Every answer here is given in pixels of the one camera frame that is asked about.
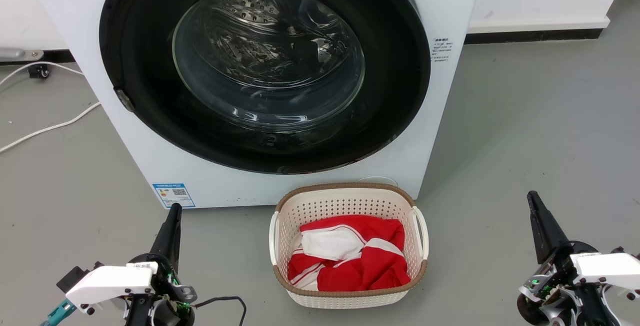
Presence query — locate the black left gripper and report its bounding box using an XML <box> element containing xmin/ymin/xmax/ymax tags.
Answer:
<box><xmin>126</xmin><ymin>203</ymin><xmax>197</xmax><ymax>311</ymax></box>

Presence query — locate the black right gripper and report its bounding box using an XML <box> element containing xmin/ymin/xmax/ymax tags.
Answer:
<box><xmin>516</xmin><ymin>190</ymin><xmax>601</xmax><ymax>326</ymax></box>

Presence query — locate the white perforated laundry basket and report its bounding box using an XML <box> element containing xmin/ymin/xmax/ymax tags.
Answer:
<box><xmin>269</xmin><ymin>182</ymin><xmax>430</xmax><ymax>309</ymax></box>

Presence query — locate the blue energy label sticker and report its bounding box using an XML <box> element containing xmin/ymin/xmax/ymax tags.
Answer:
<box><xmin>152</xmin><ymin>183</ymin><xmax>196</xmax><ymax>209</ymax></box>

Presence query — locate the white front-load washing machine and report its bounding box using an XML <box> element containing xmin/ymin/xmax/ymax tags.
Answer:
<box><xmin>22</xmin><ymin>0</ymin><xmax>486</xmax><ymax>210</ymax></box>

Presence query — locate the grey washer door latch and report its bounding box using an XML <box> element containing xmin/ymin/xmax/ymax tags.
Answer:
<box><xmin>116</xmin><ymin>88</ymin><xmax>136</xmax><ymax>113</ymax></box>

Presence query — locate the black round glass washer door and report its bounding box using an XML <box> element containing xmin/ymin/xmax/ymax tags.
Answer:
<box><xmin>99</xmin><ymin>0</ymin><xmax>432</xmax><ymax>175</ymax></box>

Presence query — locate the red and white garment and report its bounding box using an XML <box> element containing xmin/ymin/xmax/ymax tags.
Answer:
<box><xmin>287</xmin><ymin>215</ymin><xmax>412</xmax><ymax>292</ymax></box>

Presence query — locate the small printed text sticker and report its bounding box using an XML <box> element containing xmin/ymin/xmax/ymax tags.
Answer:
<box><xmin>432</xmin><ymin>37</ymin><xmax>453</xmax><ymax>63</ymax></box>

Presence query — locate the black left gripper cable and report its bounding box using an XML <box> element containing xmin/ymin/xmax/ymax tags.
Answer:
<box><xmin>192</xmin><ymin>296</ymin><xmax>247</xmax><ymax>326</ymax></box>

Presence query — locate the white floor power cable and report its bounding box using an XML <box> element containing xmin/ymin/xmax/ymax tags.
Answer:
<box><xmin>0</xmin><ymin>102</ymin><xmax>102</xmax><ymax>154</ymax></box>

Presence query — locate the thin white hose loop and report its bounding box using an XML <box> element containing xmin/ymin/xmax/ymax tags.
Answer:
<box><xmin>357</xmin><ymin>176</ymin><xmax>398</xmax><ymax>187</ymax></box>

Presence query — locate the black wall baseboard strip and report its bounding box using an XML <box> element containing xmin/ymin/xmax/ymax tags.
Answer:
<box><xmin>464</xmin><ymin>28</ymin><xmax>603</xmax><ymax>45</ymax></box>

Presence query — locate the thin white wall cable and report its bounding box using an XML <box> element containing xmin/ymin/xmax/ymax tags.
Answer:
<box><xmin>0</xmin><ymin>62</ymin><xmax>85</xmax><ymax>86</ymax></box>

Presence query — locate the grey metal wall bracket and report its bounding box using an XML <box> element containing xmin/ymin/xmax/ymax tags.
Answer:
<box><xmin>0</xmin><ymin>48</ymin><xmax>45</xmax><ymax>61</ymax></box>

